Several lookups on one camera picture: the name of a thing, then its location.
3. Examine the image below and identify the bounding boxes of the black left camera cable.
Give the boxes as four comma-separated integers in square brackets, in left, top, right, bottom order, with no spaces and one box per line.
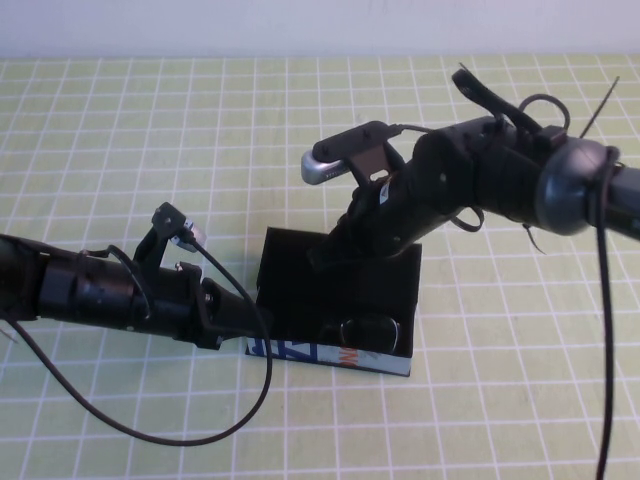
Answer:
[7,234,275,446]

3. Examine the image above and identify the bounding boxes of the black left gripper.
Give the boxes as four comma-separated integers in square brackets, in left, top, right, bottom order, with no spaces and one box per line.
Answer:
[132,264,275,352]

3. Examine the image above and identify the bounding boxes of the black glasses case printed side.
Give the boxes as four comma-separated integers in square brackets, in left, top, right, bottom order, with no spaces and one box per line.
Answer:
[244,225,424,378]

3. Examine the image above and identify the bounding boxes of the black camera cable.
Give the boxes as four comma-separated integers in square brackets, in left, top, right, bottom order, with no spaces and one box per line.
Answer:
[7,234,275,446]
[389,122,621,480]

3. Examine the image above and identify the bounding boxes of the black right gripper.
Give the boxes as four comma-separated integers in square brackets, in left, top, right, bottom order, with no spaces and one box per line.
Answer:
[307,148,452,276]

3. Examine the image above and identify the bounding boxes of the black right camera mount bracket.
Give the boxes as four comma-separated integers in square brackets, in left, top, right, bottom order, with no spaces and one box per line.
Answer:
[312,121,404,189]

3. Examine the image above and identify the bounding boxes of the black framed glasses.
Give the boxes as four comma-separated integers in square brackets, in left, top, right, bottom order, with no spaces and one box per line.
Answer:
[317,312,404,354]

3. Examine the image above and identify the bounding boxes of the black right camera cable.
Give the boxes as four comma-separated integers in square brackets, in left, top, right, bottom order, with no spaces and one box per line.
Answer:
[389,122,621,480]

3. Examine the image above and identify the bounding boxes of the green checked tablecloth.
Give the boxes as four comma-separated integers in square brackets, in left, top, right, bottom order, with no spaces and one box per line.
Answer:
[0,53,640,480]

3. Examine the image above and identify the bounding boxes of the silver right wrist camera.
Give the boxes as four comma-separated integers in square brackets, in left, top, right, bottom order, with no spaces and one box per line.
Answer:
[299,149,351,187]

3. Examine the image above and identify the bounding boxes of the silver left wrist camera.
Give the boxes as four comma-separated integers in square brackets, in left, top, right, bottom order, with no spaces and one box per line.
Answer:
[169,217,209,251]

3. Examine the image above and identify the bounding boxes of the black left camera mount bracket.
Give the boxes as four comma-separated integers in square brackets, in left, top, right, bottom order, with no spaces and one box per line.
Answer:
[133,202,187,281]

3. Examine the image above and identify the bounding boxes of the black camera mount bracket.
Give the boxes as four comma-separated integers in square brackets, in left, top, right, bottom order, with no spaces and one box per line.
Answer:
[133,202,187,281]
[312,121,404,189]

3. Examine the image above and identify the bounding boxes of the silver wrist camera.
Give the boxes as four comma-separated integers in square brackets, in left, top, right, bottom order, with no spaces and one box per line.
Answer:
[299,149,351,187]
[169,217,209,251]

